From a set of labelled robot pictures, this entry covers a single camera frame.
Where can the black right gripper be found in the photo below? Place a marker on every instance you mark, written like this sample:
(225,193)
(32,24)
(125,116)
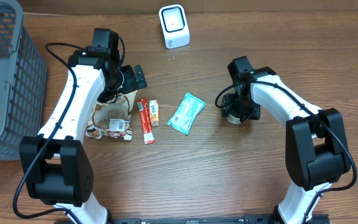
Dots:
(229,106)

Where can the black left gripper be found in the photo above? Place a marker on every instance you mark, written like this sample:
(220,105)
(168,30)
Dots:
(139,78)

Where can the white brown snack bag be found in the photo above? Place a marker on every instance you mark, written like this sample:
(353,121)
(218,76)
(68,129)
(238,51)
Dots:
(112,119)

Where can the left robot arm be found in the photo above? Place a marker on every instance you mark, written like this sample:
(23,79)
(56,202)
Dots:
(58,176)

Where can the white barcode scanner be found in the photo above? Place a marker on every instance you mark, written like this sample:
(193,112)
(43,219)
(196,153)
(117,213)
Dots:
(174,26)

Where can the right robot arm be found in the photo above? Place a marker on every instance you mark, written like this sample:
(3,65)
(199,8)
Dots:
(316,152)

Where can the grey plastic mesh basket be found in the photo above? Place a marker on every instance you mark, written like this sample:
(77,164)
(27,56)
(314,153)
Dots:
(23,81)

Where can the red snack packet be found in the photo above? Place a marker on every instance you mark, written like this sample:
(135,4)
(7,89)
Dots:
(145,120)

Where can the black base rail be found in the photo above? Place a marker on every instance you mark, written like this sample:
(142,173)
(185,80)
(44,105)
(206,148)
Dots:
(194,221)

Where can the teal orange soup packet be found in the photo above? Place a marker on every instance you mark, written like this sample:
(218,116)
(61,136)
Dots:
(188,110)

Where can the orange Kleenex tissue pack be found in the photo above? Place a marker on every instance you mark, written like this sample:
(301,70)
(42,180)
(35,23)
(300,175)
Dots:
(154,113)

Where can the green white cup container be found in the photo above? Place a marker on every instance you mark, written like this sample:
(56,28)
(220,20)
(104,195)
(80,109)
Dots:
(234,120)

